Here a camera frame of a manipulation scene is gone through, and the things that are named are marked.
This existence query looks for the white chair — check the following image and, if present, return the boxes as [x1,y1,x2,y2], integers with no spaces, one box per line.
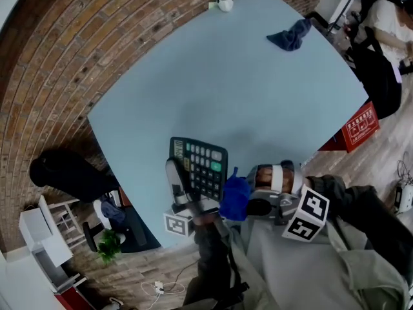
[92,191,126,245]

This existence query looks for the black padded bar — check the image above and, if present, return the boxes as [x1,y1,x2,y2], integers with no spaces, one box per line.
[82,221,104,253]

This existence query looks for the person's left forearm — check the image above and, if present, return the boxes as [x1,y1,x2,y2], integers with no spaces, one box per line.
[182,213,243,308]

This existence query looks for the green potted plant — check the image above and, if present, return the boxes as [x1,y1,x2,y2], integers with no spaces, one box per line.
[96,229,123,264]

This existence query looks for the white wooden rack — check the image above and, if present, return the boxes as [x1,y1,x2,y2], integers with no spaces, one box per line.
[48,198,86,250]

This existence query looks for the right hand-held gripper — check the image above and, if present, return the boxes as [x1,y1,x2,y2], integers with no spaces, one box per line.
[245,159,330,242]

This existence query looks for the white extension socket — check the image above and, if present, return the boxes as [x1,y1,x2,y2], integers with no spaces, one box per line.
[395,184,413,213]

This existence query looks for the black floor cable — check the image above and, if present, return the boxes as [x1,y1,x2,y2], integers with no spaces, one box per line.
[163,258,201,293]

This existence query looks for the blue grey bag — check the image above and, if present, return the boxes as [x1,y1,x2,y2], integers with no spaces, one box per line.
[99,196,126,225]

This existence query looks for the black desk leg base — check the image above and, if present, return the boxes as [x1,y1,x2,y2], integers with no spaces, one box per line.
[109,205,162,254]

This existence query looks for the black backpack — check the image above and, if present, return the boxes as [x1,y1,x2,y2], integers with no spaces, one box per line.
[345,26,403,121]

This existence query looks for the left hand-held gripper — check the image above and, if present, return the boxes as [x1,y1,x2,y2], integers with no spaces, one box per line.
[163,158,224,238]

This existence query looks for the red cabinet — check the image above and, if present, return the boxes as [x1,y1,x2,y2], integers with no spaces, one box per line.
[54,285,94,310]

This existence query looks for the person's right hand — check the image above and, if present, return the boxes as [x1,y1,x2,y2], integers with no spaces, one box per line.
[254,163,296,195]

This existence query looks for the red box with white print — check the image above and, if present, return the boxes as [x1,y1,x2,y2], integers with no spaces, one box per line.
[317,101,381,154]

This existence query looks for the black draped chair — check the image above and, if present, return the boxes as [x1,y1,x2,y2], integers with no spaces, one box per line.
[28,149,121,203]

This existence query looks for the person's light grey shirt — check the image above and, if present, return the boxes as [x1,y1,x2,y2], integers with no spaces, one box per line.
[222,218,409,310]

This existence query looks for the bright blue cloth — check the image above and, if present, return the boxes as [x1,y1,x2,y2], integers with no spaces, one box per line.
[219,167,253,222]

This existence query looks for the black calculator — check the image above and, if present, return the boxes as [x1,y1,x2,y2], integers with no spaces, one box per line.
[168,136,229,203]

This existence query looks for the person's right forearm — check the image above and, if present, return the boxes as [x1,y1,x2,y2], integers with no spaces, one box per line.
[305,174,413,280]

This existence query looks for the white floor cable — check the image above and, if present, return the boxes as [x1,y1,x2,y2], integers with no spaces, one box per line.
[140,281,186,306]

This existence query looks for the white cabinet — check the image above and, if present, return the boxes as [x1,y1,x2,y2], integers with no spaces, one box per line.
[18,194,88,295]

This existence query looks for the tangled black cables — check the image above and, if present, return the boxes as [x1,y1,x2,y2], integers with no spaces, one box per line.
[396,152,413,190]

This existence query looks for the dark navy cloth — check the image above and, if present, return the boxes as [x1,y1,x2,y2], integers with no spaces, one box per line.
[266,18,313,52]

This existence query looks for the brown wooden panel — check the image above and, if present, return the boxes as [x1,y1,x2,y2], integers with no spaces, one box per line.
[117,186,132,208]

